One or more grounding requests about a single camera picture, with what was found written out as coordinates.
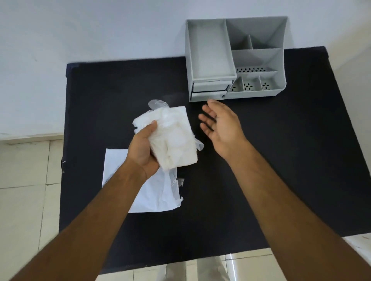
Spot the grey organizer drawer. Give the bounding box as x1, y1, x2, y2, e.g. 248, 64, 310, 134
192, 82, 234, 93
191, 91, 228, 101

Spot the person's right forearm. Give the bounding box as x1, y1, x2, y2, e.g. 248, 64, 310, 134
223, 141, 371, 281

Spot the person's left forearm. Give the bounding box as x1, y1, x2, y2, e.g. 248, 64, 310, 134
9, 159, 163, 281

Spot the person's right hand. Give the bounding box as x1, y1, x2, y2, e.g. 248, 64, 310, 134
198, 99, 253, 162

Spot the grey desk organizer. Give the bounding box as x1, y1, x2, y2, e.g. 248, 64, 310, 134
185, 16, 288, 102

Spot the white plastic-wrapped tissue pack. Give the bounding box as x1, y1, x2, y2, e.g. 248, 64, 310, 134
132, 99, 205, 171

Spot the person's left hand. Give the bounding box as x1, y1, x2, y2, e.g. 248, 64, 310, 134
126, 120, 162, 182

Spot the white plastic bag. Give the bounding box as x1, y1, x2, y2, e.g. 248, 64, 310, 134
102, 148, 184, 214

